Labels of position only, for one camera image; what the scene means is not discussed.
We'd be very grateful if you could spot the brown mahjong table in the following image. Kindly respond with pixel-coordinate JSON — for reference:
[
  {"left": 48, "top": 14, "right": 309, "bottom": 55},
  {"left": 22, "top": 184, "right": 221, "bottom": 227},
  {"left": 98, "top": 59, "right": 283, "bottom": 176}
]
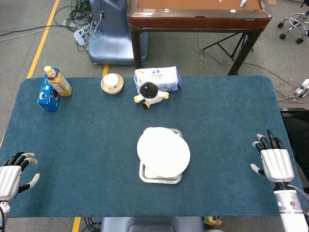
[{"left": 127, "top": 0, "right": 273, "bottom": 76}]

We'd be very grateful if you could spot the square metal tray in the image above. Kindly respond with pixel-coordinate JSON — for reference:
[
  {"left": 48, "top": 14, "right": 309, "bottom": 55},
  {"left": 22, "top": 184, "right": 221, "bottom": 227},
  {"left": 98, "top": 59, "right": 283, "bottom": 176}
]
[{"left": 139, "top": 128, "right": 183, "bottom": 185}]

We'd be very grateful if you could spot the black folding stand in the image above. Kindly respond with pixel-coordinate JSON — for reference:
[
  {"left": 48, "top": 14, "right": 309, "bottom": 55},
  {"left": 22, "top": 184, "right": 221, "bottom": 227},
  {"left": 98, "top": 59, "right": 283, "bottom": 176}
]
[{"left": 202, "top": 32, "right": 254, "bottom": 61}]

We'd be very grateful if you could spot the blue grey machine base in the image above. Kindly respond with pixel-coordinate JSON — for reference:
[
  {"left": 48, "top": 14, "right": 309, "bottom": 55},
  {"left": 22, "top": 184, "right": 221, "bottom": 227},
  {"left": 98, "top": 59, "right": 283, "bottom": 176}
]
[{"left": 88, "top": 0, "right": 149, "bottom": 65}]

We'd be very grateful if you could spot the white round plate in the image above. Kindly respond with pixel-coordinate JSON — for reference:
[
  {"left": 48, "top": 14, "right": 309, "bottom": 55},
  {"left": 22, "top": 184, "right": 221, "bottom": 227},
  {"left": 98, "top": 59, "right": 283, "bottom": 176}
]
[
  {"left": 143, "top": 126, "right": 182, "bottom": 140},
  {"left": 137, "top": 127, "right": 191, "bottom": 178}
]

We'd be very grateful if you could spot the blue Oreo cookie box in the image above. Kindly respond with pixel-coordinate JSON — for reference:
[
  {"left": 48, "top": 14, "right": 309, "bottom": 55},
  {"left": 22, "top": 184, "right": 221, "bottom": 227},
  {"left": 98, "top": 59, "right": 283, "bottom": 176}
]
[{"left": 36, "top": 67, "right": 61, "bottom": 112}]

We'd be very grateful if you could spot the long black floor cable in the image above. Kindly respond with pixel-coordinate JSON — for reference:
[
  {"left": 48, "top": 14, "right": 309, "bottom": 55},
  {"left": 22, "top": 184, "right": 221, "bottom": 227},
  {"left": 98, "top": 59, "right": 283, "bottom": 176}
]
[{"left": 0, "top": 24, "right": 73, "bottom": 38}]

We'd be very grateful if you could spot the white paper cup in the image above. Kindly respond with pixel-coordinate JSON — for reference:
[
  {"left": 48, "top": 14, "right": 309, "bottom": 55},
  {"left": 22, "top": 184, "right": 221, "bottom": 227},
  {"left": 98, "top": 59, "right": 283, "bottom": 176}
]
[{"left": 103, "top": 73, "right": 119, "bottom": 90}]

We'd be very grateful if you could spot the black headed plush doll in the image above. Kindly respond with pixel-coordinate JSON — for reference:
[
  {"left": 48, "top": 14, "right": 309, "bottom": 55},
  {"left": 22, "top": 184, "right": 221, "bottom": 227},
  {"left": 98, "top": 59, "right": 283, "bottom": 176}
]
[{"left": 134, "top": 82, "right": 170, "bottom": 110}]

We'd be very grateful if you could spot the yellow green toy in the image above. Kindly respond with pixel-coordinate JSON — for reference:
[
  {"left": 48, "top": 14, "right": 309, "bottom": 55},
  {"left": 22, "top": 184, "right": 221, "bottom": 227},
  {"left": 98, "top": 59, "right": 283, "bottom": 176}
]
[{"left": 202, "top": 216, "right": 223, "bottom": 229}]

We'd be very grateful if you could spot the yellow capped tea bottle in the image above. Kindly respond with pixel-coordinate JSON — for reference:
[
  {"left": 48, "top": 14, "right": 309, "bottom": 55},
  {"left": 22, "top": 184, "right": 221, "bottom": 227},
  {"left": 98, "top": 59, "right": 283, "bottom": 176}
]
[{"left": 43, "top": 65, "right": 73, "bottom": 98}]

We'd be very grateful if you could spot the blue felt table cloth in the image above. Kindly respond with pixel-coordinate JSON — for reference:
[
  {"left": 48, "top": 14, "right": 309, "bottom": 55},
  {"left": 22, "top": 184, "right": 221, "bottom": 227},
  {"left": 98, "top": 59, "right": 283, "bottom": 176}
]
[{"left": 0, "top": 75, "right": 309, "bottom": 218}]

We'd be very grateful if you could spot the blue black cable bundle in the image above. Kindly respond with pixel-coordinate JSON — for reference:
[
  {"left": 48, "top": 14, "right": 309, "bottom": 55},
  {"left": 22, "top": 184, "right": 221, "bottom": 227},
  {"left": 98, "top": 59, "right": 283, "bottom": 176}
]
[{"left": 83, "top": 217, "right": 102, "bottom": 232}]

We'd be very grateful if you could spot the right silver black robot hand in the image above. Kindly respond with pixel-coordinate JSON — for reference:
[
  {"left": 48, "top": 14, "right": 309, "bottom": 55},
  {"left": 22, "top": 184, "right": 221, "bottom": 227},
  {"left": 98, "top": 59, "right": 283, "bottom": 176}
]
[{"left": 250, "top": 130, "right": 295, "bottom": 184}]

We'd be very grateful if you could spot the chrome office chair base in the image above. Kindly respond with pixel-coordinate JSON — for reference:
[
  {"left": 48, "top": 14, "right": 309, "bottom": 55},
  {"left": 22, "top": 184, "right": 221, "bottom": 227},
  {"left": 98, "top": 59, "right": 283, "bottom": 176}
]
[{"left": 277, "top": 11, "right": 309, "bottom": 44}]

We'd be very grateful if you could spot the blue white tissue pack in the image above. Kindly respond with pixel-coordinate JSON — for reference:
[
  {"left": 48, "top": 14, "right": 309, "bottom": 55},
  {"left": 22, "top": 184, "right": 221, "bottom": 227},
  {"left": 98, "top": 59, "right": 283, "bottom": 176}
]
[{"left": 134, "top": 66, "right": 183, "bottom": 94}]

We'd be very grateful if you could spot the right arm wrist cable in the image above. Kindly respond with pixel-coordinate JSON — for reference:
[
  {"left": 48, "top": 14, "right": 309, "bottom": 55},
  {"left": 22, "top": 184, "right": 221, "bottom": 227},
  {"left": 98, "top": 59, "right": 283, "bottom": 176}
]
[{"left": 288, "top": 184, "right": 309, "bottom": 206}]

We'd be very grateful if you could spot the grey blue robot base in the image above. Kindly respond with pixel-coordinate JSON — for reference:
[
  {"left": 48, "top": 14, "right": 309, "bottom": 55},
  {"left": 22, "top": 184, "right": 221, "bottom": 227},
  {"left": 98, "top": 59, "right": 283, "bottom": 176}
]
[{"left": 100, "top": 216, "right": 205, "bottom": 232}]

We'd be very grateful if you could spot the red white wire tangle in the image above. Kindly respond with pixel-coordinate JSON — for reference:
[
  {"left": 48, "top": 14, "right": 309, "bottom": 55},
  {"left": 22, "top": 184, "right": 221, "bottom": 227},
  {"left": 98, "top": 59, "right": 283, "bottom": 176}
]
[{"left": 274, "top": 81, "right": 309, "bottom": 104}]

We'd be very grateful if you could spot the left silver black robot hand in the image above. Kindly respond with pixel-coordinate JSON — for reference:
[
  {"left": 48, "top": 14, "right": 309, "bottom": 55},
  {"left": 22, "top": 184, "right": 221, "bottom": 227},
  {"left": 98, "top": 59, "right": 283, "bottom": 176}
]
[{"left": 0, "top": 152, "right": 41, "bottom": 201}]

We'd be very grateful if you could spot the white power strip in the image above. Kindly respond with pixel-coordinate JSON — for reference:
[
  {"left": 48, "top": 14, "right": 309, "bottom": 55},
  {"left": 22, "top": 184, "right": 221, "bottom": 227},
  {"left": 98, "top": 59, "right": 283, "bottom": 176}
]
[
  {"left": 294, "top": 78, "right": 309, "bottom": 98},
  {"left": 73, "top": 25, "right": 94, "bottom": 46}
]

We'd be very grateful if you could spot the black cable tangle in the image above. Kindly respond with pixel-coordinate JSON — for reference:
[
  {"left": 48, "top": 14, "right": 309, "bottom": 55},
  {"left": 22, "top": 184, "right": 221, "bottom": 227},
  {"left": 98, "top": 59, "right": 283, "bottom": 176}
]
[{"left": 53, "top": 0, "right": 97, "bottom": 53}]

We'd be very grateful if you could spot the beige bowl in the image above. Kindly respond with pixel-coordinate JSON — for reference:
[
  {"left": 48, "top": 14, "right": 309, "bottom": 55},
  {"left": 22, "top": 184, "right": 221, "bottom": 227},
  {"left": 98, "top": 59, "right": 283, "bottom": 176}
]
[{"left": 100, "top": 73, "right": 124, "bottom": 95}]

